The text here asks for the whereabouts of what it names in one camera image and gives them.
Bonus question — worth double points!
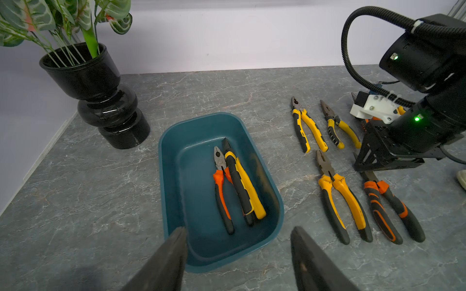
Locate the orange black greener pliers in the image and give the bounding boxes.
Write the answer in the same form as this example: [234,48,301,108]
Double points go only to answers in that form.
[350,92,380,131]

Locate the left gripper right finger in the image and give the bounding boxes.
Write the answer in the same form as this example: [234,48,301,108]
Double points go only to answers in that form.
[291,226,358,291]

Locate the orange black long-nose pliers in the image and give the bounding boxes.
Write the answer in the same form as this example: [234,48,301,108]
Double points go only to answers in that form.
[360,170,427,245]

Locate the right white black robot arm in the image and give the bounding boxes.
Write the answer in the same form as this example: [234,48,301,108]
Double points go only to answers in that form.
[341,6,466,172]

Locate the teal plastic storage box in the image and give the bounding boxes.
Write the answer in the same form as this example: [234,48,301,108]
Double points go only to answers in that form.
[159,112,285,273]

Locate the green plant in black vase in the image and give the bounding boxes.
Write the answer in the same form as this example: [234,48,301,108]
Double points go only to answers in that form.
[1,0,150,149]

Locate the yellow grey open-jaw pliers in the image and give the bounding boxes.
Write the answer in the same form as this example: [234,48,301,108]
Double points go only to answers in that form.
[316,150,374,246]

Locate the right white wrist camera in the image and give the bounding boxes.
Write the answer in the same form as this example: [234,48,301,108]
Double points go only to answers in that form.
[350,92,405,124]

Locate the beige work glove red cuff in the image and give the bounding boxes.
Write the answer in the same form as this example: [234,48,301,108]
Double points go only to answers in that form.
[456,170,466,190]

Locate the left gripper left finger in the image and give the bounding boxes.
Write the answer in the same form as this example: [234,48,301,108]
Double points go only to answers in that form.
[122,227,188,291]

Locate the yellow black combination pliers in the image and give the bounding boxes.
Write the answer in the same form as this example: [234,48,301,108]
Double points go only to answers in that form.
[222,138,266,227]

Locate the orange black diagonal cutters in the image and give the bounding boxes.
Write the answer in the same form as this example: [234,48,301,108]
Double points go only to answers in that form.
[212,146,235,235]

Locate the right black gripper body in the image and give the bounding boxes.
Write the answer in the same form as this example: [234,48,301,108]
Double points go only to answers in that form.
[354,120,445,172]

